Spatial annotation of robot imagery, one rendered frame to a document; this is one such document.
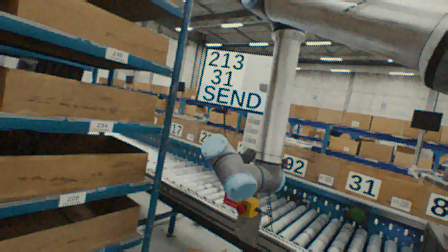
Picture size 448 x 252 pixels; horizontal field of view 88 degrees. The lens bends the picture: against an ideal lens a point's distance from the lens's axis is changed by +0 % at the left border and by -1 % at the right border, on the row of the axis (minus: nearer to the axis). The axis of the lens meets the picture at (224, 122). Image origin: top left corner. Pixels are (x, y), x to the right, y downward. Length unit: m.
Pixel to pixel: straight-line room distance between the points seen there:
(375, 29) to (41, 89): 0.73
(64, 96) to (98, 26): 0.21
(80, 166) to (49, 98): 0.20
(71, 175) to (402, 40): 0.81
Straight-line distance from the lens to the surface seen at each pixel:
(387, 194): 1.58
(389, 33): 0.51
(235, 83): 1.24
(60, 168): 0.77
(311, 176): 1.63
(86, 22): 0.75
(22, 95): 0.71
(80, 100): 0.74
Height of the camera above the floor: 1.24
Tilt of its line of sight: 3 degrees down
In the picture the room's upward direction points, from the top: 11 degrees clockwise
